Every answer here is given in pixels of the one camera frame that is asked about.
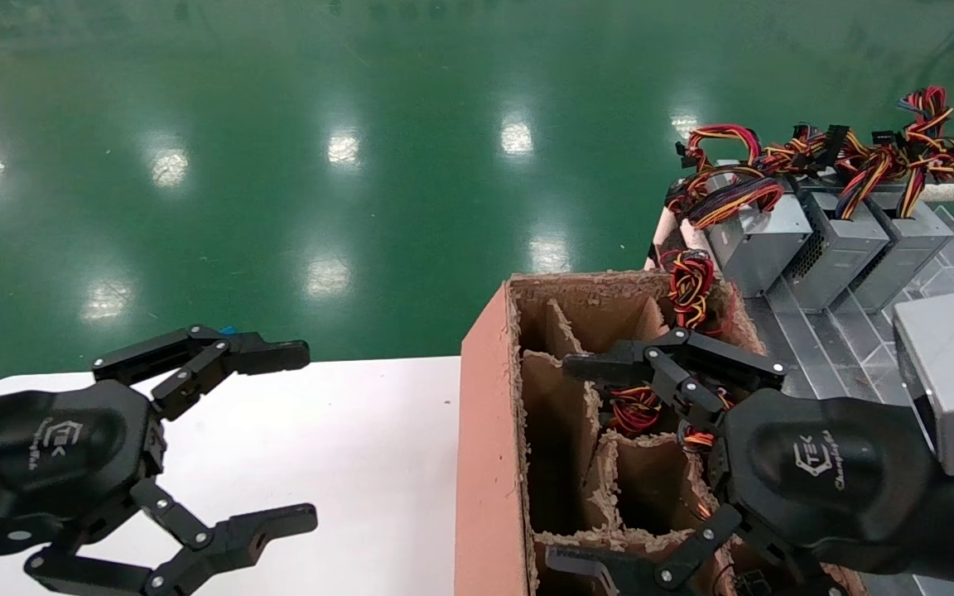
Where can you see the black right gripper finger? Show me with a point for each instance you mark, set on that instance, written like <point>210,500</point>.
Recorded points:
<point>601,575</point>
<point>609,364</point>

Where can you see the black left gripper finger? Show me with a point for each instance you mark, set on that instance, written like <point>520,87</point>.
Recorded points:
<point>266,354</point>
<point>262,530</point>

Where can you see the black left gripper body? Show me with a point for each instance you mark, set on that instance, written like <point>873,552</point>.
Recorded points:
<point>46,463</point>

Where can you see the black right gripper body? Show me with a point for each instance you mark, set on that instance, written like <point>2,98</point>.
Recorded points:
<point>825,480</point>

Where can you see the pinkish white tube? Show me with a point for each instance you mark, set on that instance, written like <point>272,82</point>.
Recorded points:
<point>696,240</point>
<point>662,230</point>

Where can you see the brown cardboard box with dividers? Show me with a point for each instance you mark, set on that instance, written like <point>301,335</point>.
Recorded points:
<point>489,463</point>

